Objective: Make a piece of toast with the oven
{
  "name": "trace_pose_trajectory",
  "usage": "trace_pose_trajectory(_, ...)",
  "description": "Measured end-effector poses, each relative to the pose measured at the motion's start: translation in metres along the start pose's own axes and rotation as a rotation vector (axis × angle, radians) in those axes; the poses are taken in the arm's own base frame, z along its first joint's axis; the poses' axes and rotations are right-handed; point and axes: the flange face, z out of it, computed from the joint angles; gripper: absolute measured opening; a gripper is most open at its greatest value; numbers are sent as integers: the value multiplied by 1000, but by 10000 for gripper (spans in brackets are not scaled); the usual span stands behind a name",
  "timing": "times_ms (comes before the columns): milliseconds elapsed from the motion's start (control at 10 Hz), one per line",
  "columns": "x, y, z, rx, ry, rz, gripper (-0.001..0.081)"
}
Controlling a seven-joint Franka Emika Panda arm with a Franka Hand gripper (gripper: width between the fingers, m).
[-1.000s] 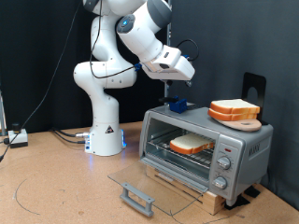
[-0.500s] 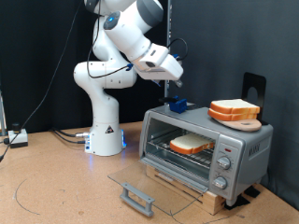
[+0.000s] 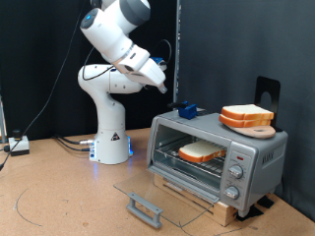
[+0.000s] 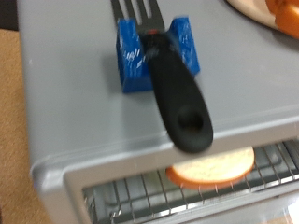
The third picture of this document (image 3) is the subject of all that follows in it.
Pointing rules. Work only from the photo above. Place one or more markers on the black metal bookend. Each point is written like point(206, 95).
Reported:
point(262, 85)

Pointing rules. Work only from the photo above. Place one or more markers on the grey curtain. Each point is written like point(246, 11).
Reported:
point(246, 39)

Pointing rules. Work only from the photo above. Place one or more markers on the grey box black button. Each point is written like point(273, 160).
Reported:
point(19, 146)

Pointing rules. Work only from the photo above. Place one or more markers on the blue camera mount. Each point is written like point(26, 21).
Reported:
point(157, 60)

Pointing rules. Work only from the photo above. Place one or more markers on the black tape piece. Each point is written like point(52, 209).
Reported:
point(265, 201)

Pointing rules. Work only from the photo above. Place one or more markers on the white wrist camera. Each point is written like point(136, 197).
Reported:
point(133, 60)

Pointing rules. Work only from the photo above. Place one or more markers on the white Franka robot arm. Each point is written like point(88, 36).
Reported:
point(108, 131)

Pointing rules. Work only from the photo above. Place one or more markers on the metal oven rack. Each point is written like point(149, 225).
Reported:
point(203, 165)

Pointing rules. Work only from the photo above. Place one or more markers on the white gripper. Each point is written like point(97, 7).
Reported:
point(151, 73)

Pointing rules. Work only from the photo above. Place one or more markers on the round wooden board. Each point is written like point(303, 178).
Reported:
point(259, 132)

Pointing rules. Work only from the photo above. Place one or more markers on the grey metal pole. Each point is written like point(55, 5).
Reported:
point(177, 49)

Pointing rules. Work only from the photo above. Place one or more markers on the black curtain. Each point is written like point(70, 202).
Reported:
point(32, 49)

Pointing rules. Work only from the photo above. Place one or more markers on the toy bread slice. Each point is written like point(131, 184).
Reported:
point(200, 149)
point(236, 123)
point(246, 111)

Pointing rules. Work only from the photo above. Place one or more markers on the silver toaster oven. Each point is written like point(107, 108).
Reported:
point(262, 157)

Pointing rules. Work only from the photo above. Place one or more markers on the thin metal stand leg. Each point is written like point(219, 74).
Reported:
point(2, 121)

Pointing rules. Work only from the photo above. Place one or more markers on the wooden slatted block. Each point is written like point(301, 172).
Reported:
point(226, 213)

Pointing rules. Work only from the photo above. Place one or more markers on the silver oven knob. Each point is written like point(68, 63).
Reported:
point(231, 192)
point(236, 171)

